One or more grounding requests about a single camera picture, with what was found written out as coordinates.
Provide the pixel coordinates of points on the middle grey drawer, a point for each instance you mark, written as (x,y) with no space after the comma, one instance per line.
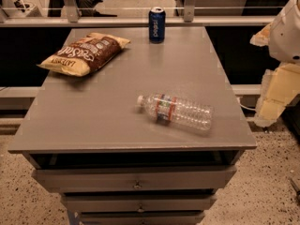
(138,203)

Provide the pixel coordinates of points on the clear plastic water bottle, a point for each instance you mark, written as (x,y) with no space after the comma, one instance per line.
(184,112)

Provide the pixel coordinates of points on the blue Pepsi can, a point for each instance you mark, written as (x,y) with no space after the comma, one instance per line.
(156,24)

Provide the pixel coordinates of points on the top grey drawer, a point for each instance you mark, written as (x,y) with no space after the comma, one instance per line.
(134,179)

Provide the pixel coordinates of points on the bottom grey drawer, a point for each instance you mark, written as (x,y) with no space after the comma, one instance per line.
(146,218)

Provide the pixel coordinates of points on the grey drawer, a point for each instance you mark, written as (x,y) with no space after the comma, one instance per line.
(134,179)
(146,218)
(138,203)

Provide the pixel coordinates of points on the brown yellow chip bag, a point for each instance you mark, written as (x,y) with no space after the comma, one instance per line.
(86,55)

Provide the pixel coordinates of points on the grey drawer cabinet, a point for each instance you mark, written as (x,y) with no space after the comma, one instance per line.
(95,122)

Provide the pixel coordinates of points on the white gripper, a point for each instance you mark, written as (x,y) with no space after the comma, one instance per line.
(286,39)

